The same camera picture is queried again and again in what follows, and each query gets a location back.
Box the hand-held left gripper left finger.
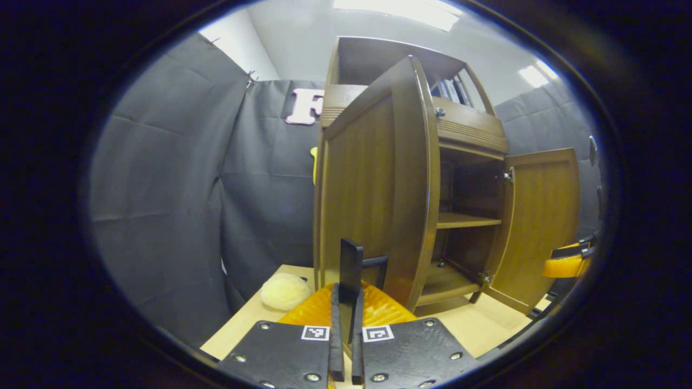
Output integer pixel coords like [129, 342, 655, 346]
[218, 282, 347, 389]

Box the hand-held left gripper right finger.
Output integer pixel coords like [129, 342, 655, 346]
[351, 281, 481, 389]

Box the wooden shoe cabinet door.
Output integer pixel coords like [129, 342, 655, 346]
[314, 55, 441, 344]
[469, 148, 581, 315]

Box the wooden double-door shoe cabinet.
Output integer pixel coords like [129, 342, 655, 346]
[314, 36, 581, 344]

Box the wooden cabinet inner shelf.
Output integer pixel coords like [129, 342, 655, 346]
[437, 212, 502, 229]

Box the pale yellow sponge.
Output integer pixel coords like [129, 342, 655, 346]
[261, 273, 312, 311]

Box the wooden drawer with black knob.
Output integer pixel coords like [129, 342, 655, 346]
[321, 84, 509, 155]

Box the ceiling light panel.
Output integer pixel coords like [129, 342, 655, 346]
[518, 59, 559, 89]

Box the black backdrop cloth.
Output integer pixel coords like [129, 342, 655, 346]
[89, 32, 603, 346]

